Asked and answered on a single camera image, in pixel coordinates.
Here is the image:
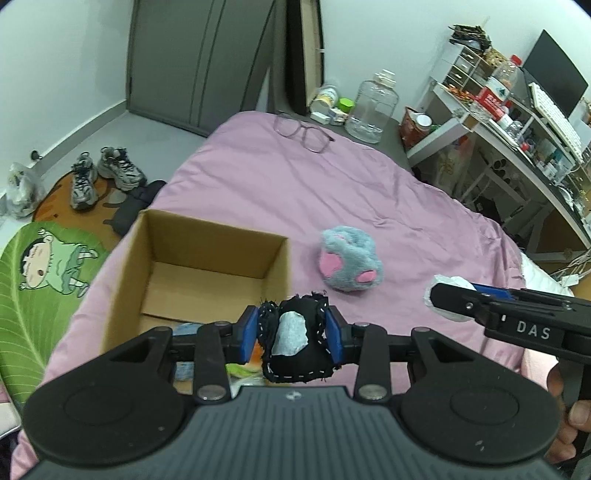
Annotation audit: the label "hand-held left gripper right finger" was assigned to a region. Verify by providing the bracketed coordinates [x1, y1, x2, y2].
[323, 306, 481, 403]

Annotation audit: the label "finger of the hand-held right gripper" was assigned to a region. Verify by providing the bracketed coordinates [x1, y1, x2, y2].
[429, 282, 491, 326]
[473, 283, 522, 303]

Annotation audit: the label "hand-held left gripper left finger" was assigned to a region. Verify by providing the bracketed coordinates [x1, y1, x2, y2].
[106, 305, 260, 405]

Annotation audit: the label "small white soft toy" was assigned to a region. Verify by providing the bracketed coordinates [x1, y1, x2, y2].
[424, 274, 476, 323]

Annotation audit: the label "burger squishy toy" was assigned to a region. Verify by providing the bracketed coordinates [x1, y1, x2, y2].
[226, 344, 265, 378]

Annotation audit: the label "black fuzzy patch toy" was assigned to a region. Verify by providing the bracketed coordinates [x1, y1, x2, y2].
[257, 291, 342, 385]

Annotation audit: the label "brown cardboard box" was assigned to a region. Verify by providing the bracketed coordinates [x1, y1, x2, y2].
[99, 209, 293, 395]

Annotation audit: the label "person's right hand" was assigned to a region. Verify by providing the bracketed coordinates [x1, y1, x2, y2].
[546, 364, 591, 467]

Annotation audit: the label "white pillow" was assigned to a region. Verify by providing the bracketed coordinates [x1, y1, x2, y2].
[519, 254, 575, 296]

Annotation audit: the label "grey plush paw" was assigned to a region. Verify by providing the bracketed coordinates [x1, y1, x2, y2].
[320, 225, 385, 292]

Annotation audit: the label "patterned paper bag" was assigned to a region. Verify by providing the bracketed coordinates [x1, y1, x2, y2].
[434, 138, 476, 195]

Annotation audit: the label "white desk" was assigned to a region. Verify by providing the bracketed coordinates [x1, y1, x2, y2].
[406, 78, 591, 260]

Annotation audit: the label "pink bedsheet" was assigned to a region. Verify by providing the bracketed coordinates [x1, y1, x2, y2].
[9, 111, 527, 480]

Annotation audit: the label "black slipper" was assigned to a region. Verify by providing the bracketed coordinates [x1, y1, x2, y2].
[104, 180, 167, 236]

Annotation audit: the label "red container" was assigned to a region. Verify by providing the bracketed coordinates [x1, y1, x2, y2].
[399, 107, 433, 151]

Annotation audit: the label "white keyboard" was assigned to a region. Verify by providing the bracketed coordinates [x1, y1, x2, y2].
[529, 83, 585, 162]

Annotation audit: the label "red-label water bottle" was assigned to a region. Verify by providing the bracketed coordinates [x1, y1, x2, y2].
[475, 55, 520, 121]

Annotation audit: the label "eyeglasses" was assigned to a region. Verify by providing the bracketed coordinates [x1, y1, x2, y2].
[273, 112, 335, 153]

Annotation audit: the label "grey sneaker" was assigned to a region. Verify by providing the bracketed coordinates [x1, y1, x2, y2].
[98, 147, 147, 191]
[70, 152, 99, 210]

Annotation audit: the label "clear plastic water jug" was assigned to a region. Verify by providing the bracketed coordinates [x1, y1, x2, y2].
[345, 69, 399, 144]

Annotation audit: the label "green cartoon leaf rug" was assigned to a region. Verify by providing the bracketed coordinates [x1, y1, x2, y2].
[0, 220, 112, 407]

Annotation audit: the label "small drawer organizer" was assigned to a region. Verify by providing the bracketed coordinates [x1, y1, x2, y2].
[441, 44, 490, 93]

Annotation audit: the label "black monitor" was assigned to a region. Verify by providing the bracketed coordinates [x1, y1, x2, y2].
[522, 30, 590, 118]

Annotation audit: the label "round brown floor mat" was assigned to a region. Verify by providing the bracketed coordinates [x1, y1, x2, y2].
[34, 168, 134, 241]

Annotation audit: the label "yellowish jar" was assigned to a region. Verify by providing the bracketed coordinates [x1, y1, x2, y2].
[309, 84, 340, 123]

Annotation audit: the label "small clear plastic bag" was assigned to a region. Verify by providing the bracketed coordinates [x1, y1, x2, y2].
[4, 162, 47, 217]

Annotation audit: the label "grey door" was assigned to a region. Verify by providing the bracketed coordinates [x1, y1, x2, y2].
[126, 0, 278, 137]

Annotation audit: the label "leaning black cardboard tray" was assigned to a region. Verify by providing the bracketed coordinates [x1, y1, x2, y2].
[285, 0, 324, 116]

